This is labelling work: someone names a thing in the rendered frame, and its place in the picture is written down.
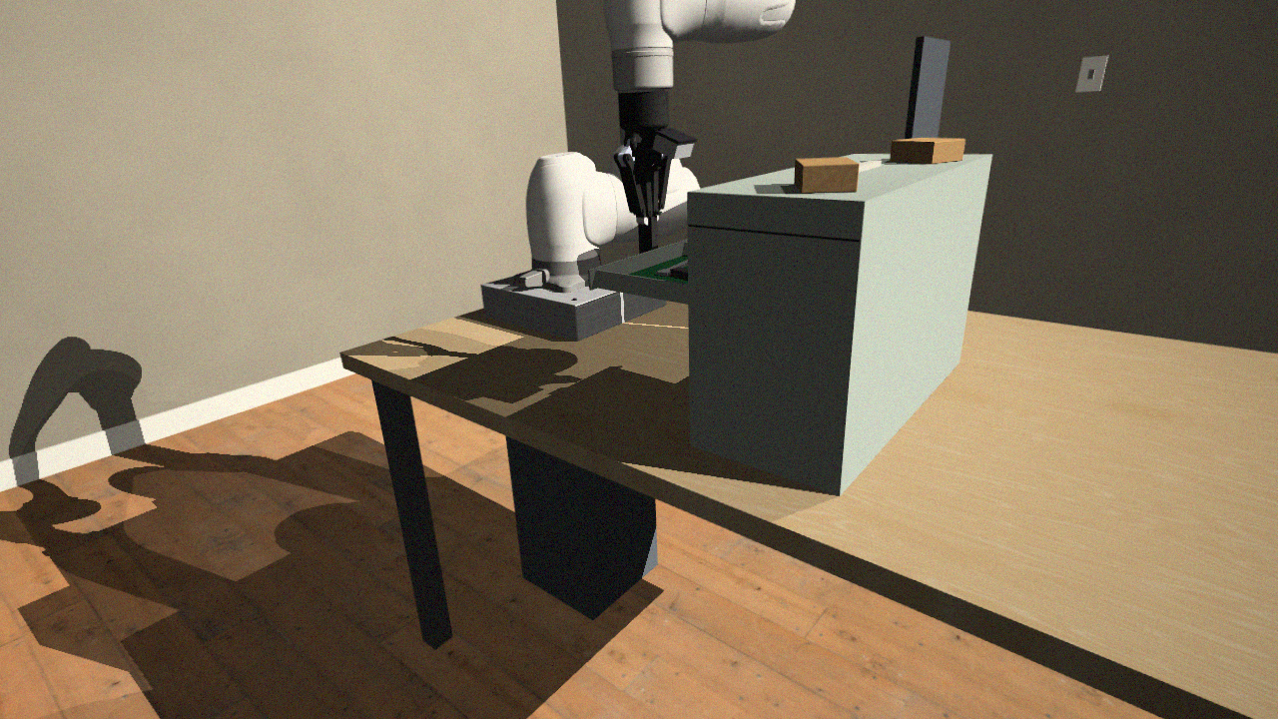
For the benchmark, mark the tan rectangular block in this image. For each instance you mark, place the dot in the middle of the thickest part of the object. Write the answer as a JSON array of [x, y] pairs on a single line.
[[927, 150]]

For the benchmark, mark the brown rectangular box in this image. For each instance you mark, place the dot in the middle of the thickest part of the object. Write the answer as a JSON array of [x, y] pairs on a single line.
[[826, 175]]

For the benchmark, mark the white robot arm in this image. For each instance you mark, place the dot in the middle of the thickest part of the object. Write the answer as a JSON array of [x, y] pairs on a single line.
[[572, 210]]

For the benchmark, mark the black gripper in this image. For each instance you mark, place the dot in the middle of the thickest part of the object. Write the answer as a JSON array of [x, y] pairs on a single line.
[[640, 111]]

